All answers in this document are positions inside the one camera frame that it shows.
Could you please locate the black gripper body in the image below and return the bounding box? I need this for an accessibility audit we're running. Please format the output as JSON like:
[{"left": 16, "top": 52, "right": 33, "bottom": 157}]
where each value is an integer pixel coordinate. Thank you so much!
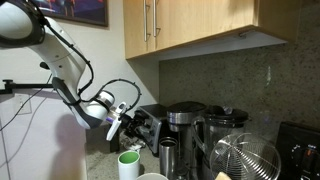
[{"left": 119, "top": 112, "right": 138, "bottom": 134}]

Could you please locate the stainless steel tumbler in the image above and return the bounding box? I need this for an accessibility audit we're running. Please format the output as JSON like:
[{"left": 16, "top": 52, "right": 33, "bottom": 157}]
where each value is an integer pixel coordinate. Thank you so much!
[{"left": 158, "top": 136, "right": 179, "bottom": 180}]

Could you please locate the black lidded blender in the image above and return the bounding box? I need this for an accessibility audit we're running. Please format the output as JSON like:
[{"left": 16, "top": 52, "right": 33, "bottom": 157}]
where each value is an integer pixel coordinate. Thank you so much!
[{"left": 191, "top": 104, "right": 252, "bottom": 180}]

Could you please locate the dark framed picture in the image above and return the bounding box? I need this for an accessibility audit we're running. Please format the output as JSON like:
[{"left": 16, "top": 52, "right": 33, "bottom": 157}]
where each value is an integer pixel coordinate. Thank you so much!
[{"left": 31, "top": 0, "right": 110, "bottom": 28}]

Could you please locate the white bowl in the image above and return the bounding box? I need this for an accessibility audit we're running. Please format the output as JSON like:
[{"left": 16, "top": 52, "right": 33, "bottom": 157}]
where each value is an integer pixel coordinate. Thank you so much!
[{"left": 135, "top": 172, "right": 169, "bottom": 180}]

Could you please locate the white mug green inside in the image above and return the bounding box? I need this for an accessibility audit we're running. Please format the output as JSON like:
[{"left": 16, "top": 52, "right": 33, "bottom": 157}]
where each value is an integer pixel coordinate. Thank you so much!
[{"left": 117, "top": 149, "right": 142, "bottom": 180}]

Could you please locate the stainless steel coffee maker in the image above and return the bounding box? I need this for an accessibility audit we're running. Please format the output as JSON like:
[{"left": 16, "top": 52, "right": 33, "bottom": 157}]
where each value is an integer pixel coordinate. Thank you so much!
[{"left": 165, "top": 100, "right": 207, "bottom": 180}]

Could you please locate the black electric stove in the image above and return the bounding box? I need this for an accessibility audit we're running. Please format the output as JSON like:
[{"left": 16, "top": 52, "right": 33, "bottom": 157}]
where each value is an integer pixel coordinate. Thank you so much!
[{"left": 275, "top": 121, "right": 320, "bottom": 180}]

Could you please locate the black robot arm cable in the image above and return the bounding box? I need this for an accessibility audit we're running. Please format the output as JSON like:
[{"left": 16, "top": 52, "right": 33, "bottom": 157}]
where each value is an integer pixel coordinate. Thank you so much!
[{"left": 31, "top": 0, "right": 143, "bottom": 114}]

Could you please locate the white wall outlet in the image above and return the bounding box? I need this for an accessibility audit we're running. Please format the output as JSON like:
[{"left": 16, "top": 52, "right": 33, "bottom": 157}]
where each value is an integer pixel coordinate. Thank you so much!
[{"left": 12, "top": 94, "right": 33, "bottom": 116}]

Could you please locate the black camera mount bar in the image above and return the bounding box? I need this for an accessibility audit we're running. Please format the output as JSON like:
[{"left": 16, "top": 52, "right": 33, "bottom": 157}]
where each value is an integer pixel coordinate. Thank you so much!
[{"left": 0, "top": 78, "right": 54, "bottom": 96}]

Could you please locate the metal cabinet handle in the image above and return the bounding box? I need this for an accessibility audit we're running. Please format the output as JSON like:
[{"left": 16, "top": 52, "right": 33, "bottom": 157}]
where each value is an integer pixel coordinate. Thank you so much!
[
  {"left": 143, "top": 0, "right": 150, "bottom": 43},
  {"left": 152, "top": 0, "right": 162, "bottom": 38}
]

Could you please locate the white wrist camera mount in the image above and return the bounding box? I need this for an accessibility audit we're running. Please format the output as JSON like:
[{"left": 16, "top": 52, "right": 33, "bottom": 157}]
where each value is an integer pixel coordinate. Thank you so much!
[{"left": 105, "top": 101, "right": 128, "bottom": 142}]

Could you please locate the thin black wall cable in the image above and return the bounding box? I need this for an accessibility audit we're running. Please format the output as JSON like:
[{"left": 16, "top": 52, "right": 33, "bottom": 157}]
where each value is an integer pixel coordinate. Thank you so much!
[{"left": 0, "top": 73, "right": 54, "bottom": 132}]

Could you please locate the wooden spatula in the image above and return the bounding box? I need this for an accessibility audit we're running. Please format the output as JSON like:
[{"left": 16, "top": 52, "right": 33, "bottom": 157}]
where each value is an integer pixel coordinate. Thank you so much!
[{"left": 214, "top": 171, "right": 233, "bottom": 180}]

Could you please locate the wooden wall cabinet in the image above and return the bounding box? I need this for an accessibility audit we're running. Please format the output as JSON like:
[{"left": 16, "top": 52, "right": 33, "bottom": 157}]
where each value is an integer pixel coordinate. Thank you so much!
[{"left": 122, "top": 0, "right": 303, "bottom": 62}]

